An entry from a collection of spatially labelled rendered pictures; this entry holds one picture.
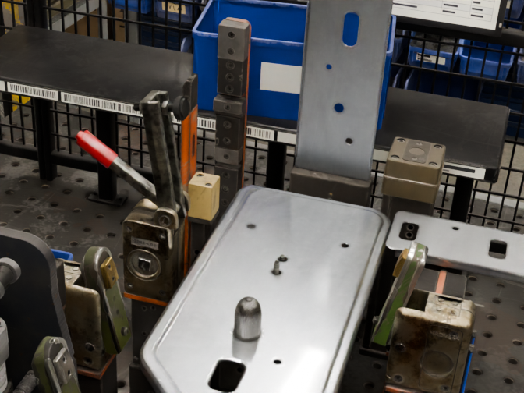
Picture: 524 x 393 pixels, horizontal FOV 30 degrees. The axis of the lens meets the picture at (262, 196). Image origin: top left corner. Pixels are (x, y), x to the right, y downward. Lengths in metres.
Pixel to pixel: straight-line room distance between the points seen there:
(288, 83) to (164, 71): 0.27
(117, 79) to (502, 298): 0.77
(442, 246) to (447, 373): 0.22
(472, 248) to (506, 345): 0.37
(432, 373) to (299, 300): 0.18
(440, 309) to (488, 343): 0.53
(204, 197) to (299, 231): 0.14
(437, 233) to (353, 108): 0.21
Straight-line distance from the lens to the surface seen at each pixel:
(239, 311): 1.11
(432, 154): 1.42
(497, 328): 1.70
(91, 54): 1.75
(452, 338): 1.14
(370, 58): 1.37
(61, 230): 1.86
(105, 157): 1.23
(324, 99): 1.40
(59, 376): 0.98
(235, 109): 1.47
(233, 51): 1.44
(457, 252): 1.32
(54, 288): 0.99
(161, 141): 1.17
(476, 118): 1.61
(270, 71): 1.50
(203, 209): 1.30
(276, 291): 1.21
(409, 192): 1.41
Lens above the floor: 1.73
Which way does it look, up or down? 31 degrees down
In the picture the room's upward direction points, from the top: 4 degrees clockwise
